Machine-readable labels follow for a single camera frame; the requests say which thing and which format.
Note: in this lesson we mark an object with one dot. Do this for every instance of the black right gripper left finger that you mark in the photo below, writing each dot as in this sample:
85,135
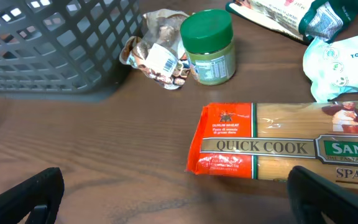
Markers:
37,199

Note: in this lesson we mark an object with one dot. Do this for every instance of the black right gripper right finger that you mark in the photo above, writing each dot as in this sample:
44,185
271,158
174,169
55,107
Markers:
312,197

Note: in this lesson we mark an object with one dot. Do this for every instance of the orange quick cook spaghetti pack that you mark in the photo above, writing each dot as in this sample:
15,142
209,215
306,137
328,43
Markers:
266,141

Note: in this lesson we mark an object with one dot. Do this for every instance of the mint toilet tissue pack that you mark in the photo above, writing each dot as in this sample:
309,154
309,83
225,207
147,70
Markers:
332,68

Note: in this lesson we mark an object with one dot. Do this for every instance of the dark green snack bag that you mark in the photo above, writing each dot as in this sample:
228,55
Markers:
302,20

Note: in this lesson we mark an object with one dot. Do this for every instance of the brown snack packet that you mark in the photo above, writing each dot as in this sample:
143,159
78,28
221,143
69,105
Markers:
160,53

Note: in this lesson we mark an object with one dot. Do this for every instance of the green lidded pesto jar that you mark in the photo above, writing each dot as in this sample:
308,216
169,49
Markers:
208,39

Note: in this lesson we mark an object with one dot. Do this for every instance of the grey plastic lattice basket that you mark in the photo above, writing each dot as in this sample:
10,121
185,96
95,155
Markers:
67,46

